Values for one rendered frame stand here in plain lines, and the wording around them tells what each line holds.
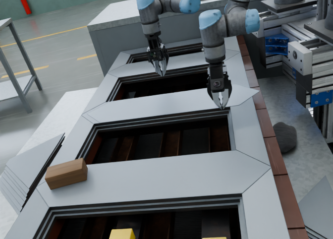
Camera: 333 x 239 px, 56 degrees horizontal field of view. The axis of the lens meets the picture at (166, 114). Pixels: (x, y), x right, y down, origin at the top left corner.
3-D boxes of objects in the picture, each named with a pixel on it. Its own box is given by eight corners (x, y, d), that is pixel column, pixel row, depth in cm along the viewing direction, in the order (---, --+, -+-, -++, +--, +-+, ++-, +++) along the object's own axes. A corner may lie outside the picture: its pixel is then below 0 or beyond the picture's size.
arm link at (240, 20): (253, 2, 108) (221, 9, 109) (260, 10, 98) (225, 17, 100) (254, 25, 112) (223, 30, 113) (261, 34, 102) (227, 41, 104)
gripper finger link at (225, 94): (229, 101, 123) (227, 81, 119) (230, 109, 118) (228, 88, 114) (221, 102, 124) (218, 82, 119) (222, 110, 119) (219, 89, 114)
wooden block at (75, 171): (50, 190, 99) (43, 178, 97) (53, 178, 105) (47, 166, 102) (87, 180, 100) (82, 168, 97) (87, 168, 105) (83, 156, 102)
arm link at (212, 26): (224, 12, 99) (197, 17, 100) (228, 45, 104) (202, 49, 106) (221, 6, 106) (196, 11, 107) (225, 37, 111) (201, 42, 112)
